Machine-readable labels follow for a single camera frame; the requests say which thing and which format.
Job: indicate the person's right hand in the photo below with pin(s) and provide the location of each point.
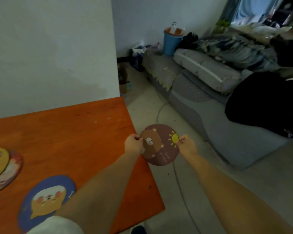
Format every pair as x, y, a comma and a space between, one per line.
188, 146

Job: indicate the person's left hand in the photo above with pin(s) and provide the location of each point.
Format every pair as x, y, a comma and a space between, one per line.
134, 146

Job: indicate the brown bear sun coaster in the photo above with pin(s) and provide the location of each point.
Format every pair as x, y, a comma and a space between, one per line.
161, 146

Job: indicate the blue shiba dog coaster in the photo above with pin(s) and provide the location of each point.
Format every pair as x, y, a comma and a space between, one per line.
46, 199

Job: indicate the purple pink bear coaster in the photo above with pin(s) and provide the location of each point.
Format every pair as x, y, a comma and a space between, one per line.
12, 170

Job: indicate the person's left forearm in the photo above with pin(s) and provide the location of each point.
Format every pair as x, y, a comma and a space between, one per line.
100, 192

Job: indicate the person's right forearm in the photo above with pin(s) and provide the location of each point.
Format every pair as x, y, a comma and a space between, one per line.
229, 199

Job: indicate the person's left blue trouser leg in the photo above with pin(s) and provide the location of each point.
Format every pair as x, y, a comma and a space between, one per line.
138, 230

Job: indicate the grey sofa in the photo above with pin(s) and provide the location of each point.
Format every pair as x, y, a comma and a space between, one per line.
222, 134

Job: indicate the brown cardboard box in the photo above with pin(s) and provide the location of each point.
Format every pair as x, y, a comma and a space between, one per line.
123, 88

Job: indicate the orange-brown wooden table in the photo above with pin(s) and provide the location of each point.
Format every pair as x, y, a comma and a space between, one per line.
63, 134

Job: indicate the grey long pillow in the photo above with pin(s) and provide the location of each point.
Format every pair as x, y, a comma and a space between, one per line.
205, 68

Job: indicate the beige lace sofa cover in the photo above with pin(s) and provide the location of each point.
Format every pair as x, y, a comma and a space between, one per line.
161, 68

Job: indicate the dark blue plastic crate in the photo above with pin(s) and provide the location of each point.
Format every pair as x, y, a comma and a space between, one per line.
138, 60

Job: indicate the blue plastic bucket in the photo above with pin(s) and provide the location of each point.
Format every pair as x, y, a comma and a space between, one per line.
172, 45

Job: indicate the patterned blanket pile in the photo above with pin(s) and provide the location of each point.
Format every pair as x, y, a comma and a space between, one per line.
234, 51

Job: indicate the black bag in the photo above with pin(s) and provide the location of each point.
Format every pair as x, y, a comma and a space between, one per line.
189, 40

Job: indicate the white shirt sleeve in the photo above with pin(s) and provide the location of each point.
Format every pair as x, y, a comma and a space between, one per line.
56, 226

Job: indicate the orange cloth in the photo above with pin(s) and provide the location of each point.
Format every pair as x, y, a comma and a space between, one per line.
177, 32

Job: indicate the green potted plant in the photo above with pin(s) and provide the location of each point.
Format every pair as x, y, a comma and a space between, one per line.
222, 23

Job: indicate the black garment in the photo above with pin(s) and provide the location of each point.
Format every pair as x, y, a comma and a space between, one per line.
288, 53

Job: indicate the blue curtain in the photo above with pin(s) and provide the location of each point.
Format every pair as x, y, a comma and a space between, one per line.
254, 7

